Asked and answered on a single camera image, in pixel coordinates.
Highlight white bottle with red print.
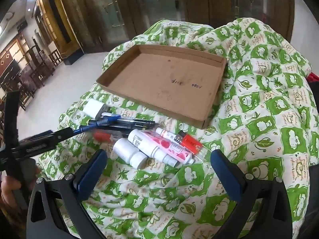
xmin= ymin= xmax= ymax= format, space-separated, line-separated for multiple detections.
xmin=93 ymin=131 xmax=120 ymax=143

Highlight clear tube with red end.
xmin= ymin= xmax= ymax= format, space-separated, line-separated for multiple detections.
xmin=156 ymin=127 xmax=206 ymax=160

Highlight black marker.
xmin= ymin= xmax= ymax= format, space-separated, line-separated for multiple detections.
xmin=96 ymin=126 xmax=144 ymax=133

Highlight wooden stool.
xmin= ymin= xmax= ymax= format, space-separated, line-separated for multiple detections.
xmin=48 ymin=48 xmax=63 ymax=68

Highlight white charger adapter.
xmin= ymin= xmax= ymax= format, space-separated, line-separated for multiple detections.
xmin=83 ymin=99 xmax=111 ymax=119

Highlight pink tube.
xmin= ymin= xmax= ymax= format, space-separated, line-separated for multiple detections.
xmin=143 ymin=130 xmax=194 ymax=165

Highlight golden wooden door frame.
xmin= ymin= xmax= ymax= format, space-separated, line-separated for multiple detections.
xmin=35 ymin=0 xmax=85 ymax=65

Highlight brown cardboard tray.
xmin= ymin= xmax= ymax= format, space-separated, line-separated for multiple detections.
xmin=96 ymin=44 xmax=227 ymax=130

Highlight wooden glass doors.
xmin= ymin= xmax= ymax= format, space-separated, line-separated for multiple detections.
xmin=72 ymin=0 xmax=294 ymax=53

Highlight slim white labelled bottle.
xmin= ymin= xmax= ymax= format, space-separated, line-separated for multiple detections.
xmin=128 ymin=129 xmax=178 ymax=167

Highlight wooden chair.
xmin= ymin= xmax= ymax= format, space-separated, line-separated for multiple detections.
xmin=24 ymin=42 xmax=54 ymax=85

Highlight small white bottle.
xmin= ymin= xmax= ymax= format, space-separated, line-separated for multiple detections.
xmin=113 ymin=138 xmax=148 ymax=169

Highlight green printed blanket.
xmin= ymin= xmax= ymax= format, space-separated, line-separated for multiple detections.
xmin=41 ymin=17 xmax=313 ymax=239

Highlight black gel pen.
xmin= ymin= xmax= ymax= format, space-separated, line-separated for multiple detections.
xmin=88 ymin=118 xmax=156 ymax=128

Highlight person's left hand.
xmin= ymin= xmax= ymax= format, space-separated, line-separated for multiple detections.
xmin=0 ymin=164 xmax=41 ymax=210

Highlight blue pen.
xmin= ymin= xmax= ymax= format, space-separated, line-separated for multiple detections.
xmin=101 ymin=112 xmax=122 ymax=120

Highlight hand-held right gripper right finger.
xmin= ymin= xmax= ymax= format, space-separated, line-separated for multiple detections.
xmin=211 ymin=150 xmax=293 ymax=239

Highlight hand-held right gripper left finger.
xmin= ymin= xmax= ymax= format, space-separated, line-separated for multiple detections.
xmin=26 ymin=149 xmax=108 ymax=239

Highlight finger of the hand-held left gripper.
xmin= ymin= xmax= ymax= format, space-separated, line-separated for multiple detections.
xmin=21 ymin=119 xmax=110 ymax=146

